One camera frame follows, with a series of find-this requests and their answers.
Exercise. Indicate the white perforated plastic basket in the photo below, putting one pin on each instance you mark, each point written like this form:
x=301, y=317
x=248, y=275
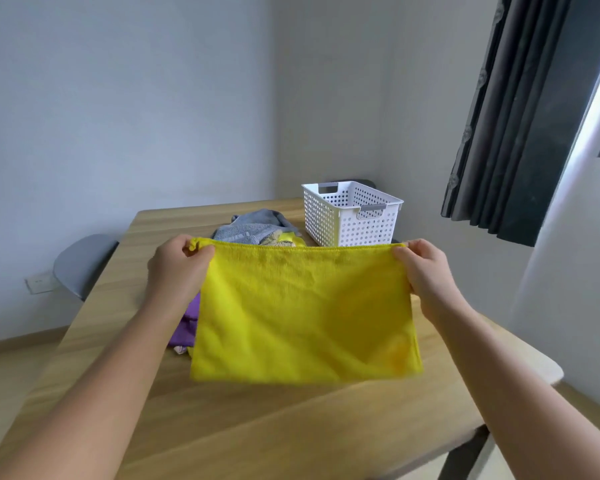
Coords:
x=352, y=212

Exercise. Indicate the person's right thumb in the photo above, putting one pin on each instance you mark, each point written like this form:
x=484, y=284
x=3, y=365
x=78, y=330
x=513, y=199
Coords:
x=402, y=259

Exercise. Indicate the dark grey curtain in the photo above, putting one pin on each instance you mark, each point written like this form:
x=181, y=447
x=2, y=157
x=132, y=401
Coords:
x=520, y=114

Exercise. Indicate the white wall socket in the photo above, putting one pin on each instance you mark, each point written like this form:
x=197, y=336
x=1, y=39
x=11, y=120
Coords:
x=40, y=283

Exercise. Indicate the grey towel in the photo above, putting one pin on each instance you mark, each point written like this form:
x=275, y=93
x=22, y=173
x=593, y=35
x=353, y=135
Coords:
x=257, y=227

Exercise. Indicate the person's left thumb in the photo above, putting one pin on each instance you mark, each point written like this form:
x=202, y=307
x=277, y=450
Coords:
x=200, y=253

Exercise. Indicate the person's left forearm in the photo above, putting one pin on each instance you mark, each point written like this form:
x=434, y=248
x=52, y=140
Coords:
x=80, y=394

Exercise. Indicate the yellow microfibre cloth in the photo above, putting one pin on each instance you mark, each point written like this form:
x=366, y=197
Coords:
x=305, y=314

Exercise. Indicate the grey chair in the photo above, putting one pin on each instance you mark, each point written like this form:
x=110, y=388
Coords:
x=80, y=264

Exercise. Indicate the purple cloth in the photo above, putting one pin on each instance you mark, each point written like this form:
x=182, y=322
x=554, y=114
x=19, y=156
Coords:
x=186, y=327

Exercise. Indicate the person's right hand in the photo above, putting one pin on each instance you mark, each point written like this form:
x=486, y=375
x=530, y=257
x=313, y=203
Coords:
x=430, y=277

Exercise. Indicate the wooden table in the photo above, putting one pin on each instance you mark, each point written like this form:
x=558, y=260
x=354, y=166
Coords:
x=260, y=374

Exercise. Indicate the pale yellow patterned cloth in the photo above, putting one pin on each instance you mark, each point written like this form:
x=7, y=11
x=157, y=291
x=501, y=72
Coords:
x=282, y=238

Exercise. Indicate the person's left hand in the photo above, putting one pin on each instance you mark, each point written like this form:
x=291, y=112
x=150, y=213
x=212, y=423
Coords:
x=172, y=274

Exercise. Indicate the person's right forearm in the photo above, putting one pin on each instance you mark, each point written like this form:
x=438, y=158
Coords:
x=525, y=394

